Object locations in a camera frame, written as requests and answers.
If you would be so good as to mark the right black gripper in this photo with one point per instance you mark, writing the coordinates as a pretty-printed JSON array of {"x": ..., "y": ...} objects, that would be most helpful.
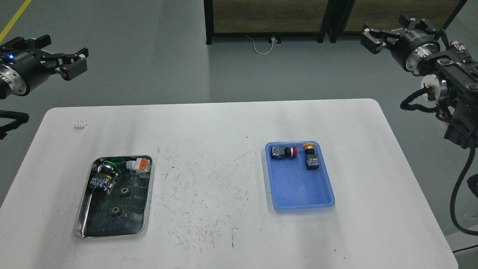
[{"x": 408, "y": 46}]

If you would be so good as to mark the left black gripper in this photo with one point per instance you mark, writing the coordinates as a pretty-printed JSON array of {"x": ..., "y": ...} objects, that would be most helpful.
[{"x": 21, "y": 72}]

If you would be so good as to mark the black gear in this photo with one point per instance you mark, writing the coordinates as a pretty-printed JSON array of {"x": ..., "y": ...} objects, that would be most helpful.
[
  {"x": 116, "y": 211},
  {"x": 125, "y": 191}
]

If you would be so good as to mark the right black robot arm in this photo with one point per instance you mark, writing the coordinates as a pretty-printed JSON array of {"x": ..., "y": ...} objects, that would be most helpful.
[{"x": 449, "y": 85}]

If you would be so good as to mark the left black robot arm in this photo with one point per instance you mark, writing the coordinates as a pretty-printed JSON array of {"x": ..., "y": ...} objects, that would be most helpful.
[{"x": 25, "y": 65}]

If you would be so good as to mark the silver metal tray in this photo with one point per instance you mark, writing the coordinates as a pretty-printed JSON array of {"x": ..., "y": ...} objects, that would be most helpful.
[{"x": 94, "y": 220}]

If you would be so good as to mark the blue plastic tray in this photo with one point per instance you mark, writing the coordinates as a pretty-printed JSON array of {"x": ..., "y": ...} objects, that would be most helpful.
[{"x": 292, "y": 186}]

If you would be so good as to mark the right wooden cabinet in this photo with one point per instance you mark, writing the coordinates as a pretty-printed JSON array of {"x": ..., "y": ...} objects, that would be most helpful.
[{"x": 348, "y": 16}]

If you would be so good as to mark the wooden cabinet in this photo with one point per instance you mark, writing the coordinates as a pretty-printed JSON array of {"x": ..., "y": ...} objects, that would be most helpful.
[
  {"x": 279, "y": 18},
  {"x": 348, "y": 16}
]

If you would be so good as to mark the small white plastic piece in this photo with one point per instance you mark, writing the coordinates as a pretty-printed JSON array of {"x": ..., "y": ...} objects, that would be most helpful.
[{"x": 81, "y": 124}]

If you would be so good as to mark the left wooden cabinet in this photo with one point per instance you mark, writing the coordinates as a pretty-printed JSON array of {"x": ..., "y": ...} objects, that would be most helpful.
[{"x": 279, "y": 18}]

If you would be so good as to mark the green push button switch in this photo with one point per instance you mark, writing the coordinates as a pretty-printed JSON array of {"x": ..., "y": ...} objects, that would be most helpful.
[{"x": 105, "y": 177}]

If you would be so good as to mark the orange white switch module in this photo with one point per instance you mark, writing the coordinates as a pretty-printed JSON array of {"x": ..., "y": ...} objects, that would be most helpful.
[{"x": 140, "y": 167}]

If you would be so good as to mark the yellow push button switch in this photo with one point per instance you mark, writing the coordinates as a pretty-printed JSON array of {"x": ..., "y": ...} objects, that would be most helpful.
[{"x": 311, "y": 157}]

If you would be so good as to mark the red push button switch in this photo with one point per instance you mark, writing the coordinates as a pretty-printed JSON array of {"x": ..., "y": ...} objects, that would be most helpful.
[{"x": 279, "y": 152}]

